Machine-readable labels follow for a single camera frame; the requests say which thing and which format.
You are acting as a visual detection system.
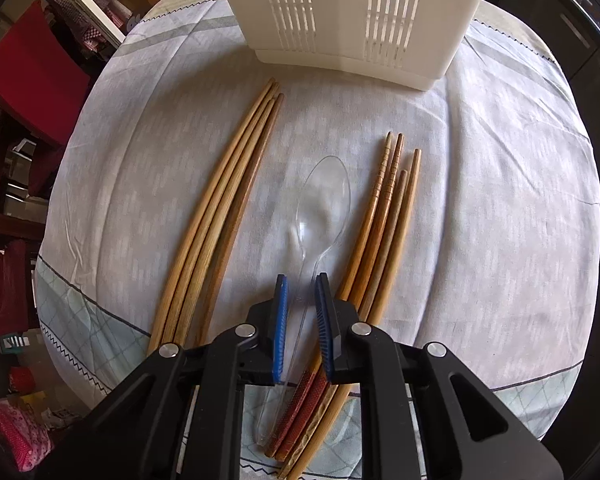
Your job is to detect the ridged red-end chopstick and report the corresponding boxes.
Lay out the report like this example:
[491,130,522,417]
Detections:
[274,132,406,463]

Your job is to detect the long light wooden chopstick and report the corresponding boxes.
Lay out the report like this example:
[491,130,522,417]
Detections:
[147,78,277,354]

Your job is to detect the ridged brown chopstick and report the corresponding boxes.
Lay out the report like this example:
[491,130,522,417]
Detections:
[264,131,394,458]

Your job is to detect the clear plastic spoon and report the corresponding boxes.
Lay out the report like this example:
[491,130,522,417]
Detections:
[254,155,351,448]

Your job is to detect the grey patterned tablecloth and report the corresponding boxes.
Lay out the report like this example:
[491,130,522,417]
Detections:
[35,0,600,437]

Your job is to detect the white slotted utensil holder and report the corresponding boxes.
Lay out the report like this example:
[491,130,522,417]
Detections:
[228,0,480,91]

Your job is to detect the long tan wooden chopstick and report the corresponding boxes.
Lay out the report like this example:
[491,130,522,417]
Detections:
[160,81,279,344]

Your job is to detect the long pale wooden chopstick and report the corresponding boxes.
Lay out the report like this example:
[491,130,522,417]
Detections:
[173,92,283,348]

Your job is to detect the short brown chopstick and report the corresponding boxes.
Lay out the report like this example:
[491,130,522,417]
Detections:
[277,169,410,478]

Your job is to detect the red upholstered chair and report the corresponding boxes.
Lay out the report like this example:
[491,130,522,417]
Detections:
[0,0,91,148]

